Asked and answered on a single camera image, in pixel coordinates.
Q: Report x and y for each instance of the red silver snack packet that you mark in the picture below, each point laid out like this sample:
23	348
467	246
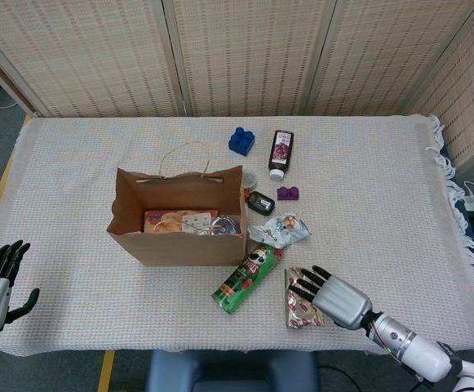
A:
302	316

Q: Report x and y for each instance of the dark grape juice bottle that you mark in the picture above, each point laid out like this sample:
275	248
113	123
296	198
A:
281	153

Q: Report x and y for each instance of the white woven tablecloth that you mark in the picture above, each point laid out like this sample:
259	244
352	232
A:
77	183

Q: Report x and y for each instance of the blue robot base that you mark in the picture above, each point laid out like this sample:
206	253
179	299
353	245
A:
232	371

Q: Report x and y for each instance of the small black device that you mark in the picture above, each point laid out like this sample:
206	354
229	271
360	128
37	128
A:
261	203

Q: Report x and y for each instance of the bamboo folding screen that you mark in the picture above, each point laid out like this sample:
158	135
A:
240	53

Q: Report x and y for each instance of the right black grey robot hand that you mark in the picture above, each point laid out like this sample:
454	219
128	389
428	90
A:
342	302

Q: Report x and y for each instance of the blue orange cookie box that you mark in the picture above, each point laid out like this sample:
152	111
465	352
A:
159	218

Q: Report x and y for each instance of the blue building block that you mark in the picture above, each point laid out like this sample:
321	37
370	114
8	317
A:
241	141

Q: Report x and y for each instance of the brown paper bag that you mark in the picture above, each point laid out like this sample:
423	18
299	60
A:
179	251

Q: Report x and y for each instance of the silver snack pouch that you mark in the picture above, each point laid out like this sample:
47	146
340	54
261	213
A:
277	230

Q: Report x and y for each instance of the purple building block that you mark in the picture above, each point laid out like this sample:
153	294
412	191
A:
288	193

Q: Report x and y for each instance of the green chips can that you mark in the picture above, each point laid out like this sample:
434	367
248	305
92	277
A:
244	281

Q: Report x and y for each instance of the clear plastic water bottle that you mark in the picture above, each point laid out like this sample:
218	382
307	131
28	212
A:
224	224

